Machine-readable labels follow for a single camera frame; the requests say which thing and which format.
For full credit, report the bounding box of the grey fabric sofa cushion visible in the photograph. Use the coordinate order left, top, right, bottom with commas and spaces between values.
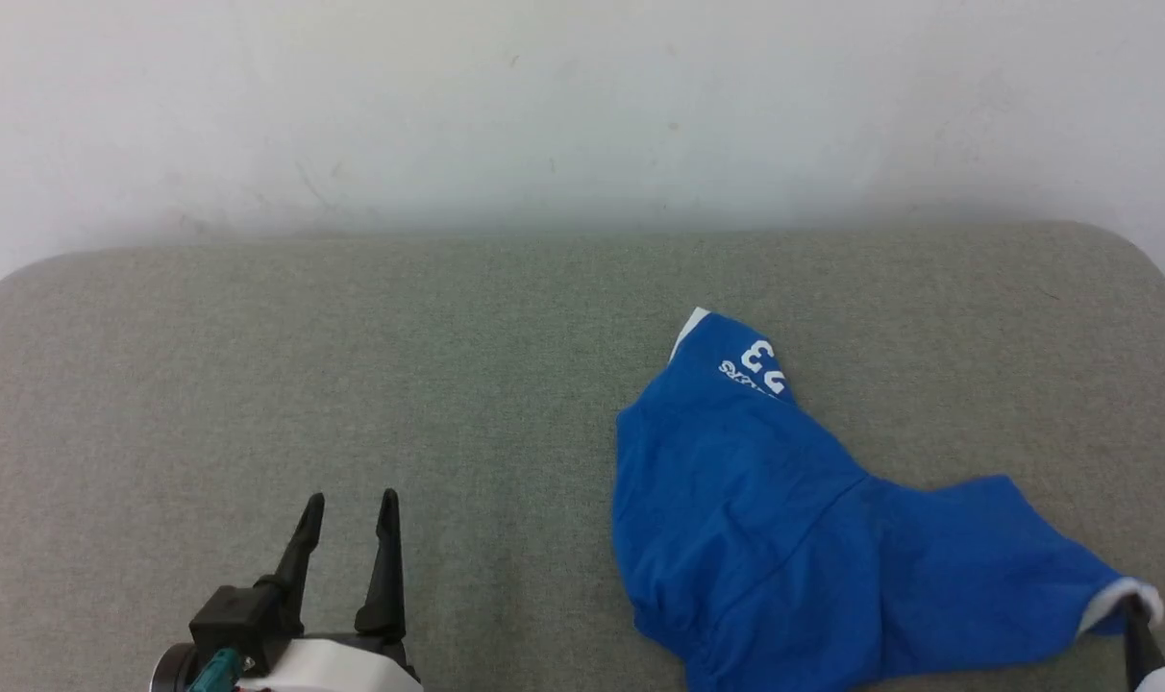
0, 221, 1165, 692

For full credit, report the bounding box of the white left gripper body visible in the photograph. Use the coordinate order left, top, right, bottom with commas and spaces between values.
239, 630, 424, 692

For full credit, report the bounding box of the blue sports garment white trim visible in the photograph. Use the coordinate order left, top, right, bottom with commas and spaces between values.
611, 308, 1165, 692

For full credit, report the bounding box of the teal plug black cable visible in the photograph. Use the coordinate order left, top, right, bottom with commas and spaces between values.
187, 648, 248, 692

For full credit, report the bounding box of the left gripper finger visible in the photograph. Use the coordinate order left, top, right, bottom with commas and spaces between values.
255, 492, 327, 637
354, 488, 409, 641

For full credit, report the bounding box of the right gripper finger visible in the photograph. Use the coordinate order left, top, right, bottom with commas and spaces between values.
1123, 594, 1165, 689

